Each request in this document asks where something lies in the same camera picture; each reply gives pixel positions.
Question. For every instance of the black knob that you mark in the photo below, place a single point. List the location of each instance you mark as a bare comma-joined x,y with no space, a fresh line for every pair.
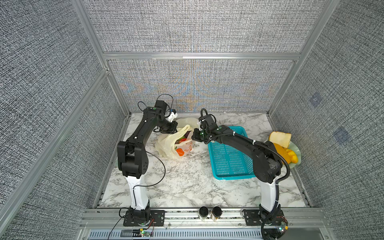
216,213
203,213

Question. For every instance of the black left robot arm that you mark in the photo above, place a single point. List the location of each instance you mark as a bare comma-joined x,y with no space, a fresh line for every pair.
158,110

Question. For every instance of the left black knob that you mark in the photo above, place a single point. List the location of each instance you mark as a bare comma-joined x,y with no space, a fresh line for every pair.
203,213

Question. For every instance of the yellowish printed plastic bag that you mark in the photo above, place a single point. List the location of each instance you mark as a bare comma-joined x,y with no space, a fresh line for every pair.
178,145

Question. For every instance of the teal plastic basket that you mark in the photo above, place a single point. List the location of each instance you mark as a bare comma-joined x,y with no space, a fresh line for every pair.
229,163

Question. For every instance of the green circuit board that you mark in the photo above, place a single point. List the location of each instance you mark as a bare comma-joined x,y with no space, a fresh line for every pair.
142,233

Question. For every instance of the round orange bun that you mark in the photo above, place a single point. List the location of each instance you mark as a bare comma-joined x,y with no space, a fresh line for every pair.
282,152

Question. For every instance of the light green plate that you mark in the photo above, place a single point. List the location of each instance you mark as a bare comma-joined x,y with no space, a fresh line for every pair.
297,151

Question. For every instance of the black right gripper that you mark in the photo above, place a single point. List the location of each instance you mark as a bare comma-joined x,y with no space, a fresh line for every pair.
195,135

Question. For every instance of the right circuit board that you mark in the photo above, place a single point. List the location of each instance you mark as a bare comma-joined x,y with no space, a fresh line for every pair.
280,230

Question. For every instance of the right black knob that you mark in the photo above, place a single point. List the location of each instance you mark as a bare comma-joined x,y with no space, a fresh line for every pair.
216,213

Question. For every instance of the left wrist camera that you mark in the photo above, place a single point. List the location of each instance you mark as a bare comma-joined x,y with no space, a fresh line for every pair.
173,115

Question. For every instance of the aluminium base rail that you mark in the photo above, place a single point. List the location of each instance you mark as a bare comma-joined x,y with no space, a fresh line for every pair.
184,224

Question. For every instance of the bread slice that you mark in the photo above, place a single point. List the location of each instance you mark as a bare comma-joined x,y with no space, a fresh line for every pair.
280,138

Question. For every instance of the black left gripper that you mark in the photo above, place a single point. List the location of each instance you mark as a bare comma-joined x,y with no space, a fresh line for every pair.
172,129

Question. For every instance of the yellow fruit pieces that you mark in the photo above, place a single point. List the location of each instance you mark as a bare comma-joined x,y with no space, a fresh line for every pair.
292,156

